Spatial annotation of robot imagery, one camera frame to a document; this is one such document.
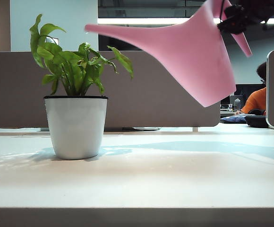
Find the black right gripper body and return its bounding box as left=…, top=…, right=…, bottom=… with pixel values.
left=238, top=0, right=274, bottom=22

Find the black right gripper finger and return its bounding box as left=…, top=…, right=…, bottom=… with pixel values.
left=218, top=17, right=248, bottom=35
left=223, top=5, right=246, bottom=20

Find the pink plastic watering can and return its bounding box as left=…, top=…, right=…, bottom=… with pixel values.
left=84, top=0, right=253, bottom=108

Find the green plant in white pot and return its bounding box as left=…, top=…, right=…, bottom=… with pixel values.
left=29, top=13, right=134, bottom=160

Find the dark computer monitor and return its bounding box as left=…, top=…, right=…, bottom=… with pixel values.
left=234, top=84, right=267, bottom=98

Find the small clear bottle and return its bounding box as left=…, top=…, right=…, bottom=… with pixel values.
left=233, top=98, right=242, bottom=112

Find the person in orange shirt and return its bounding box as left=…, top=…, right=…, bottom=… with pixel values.
left=235, top=61, right=268, bottom=116

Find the blue checked cloth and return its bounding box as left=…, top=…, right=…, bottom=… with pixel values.
left=220, top=114, right=248, bottom=124

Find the black bag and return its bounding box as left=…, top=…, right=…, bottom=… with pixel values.
left=245, top=109, right=269, bottom=129

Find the long ceiling light strip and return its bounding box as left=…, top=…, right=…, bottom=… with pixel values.
left=97, top=17, right=274, bottom=25

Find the grey partition foot plate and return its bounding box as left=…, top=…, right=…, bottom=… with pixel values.
left=122, top=127, right=162, bottom=131

